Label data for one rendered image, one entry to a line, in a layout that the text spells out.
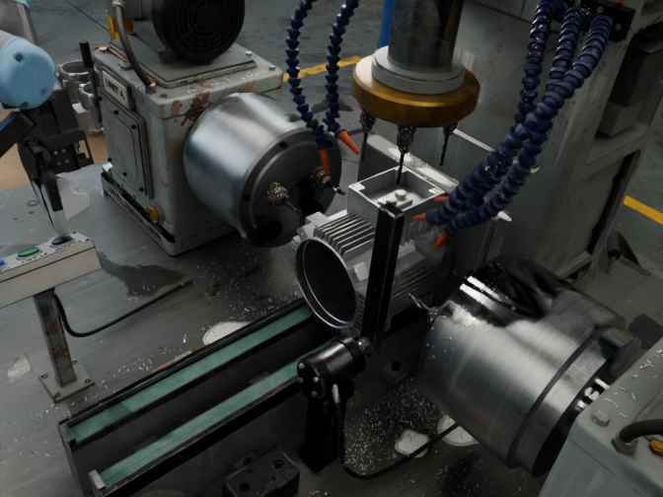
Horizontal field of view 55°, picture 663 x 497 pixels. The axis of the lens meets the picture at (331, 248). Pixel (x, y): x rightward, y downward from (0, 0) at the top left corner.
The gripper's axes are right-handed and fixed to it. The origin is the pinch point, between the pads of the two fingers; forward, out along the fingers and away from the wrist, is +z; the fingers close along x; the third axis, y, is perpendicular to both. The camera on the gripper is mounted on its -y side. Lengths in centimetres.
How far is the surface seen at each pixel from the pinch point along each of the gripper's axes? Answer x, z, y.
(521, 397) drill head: -60, 22, 29
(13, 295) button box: -3.4, 5.8, -9.5
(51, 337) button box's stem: 2.2, 16.6, -5.8
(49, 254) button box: -3.3, 2.1, -3.0
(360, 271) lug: -31.8, 12.3, 30.8
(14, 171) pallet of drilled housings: 200, 23, 37
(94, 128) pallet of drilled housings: 210, 16, 79
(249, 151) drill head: -5.3, -3.5, 32.3
